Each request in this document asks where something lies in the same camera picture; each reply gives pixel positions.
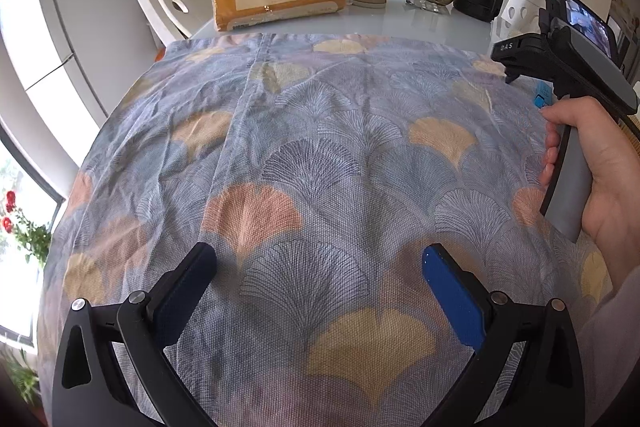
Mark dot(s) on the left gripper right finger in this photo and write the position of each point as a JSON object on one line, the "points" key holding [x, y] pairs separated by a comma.
{"points": [[525, 369]]}

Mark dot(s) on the floral patterned table cloth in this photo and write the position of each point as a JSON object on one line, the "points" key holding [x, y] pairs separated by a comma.
{"points": [[318, 167]]}

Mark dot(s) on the blue toy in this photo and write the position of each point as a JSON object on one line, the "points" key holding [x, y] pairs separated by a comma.
{"points": [[543, 94]]}

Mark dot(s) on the white refrigerator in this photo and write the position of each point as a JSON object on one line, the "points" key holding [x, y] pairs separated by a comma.
{"points": [[107, 44]]}

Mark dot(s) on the white chair right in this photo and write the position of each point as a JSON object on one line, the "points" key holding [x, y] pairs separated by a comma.
{"points": [[518, 17]]}

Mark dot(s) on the red flower plant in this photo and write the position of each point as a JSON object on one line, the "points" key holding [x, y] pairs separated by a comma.
{"points": [[34, 240]]}

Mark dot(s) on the person's right hand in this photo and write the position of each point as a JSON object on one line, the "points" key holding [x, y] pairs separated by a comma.
{"points": [[611, 215]]}

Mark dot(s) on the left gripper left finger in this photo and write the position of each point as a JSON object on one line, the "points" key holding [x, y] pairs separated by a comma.
{"points": [[89, 387]]}

